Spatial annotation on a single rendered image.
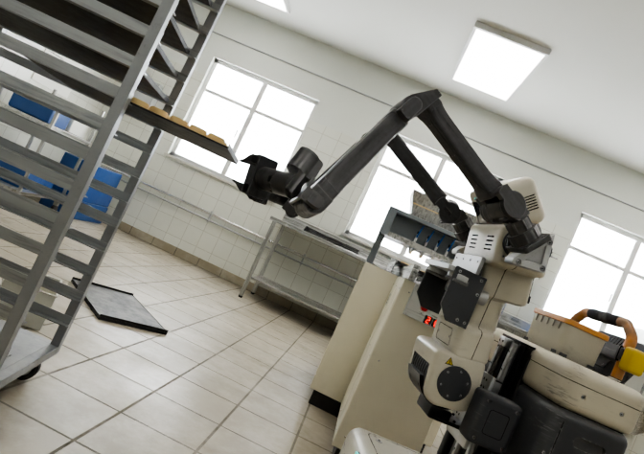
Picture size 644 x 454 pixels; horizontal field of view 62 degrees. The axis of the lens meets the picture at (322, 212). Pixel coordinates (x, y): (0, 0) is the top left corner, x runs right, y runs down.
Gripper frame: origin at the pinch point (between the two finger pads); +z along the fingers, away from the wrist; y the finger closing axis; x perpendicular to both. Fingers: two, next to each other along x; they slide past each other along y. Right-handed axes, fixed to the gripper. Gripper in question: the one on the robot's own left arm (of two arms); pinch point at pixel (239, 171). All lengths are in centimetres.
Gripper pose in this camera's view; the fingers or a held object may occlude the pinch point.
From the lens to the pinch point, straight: 137.3
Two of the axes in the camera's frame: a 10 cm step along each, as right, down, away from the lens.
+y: -3.2, 9.5, -0.3
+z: -7.4, -2.3, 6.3
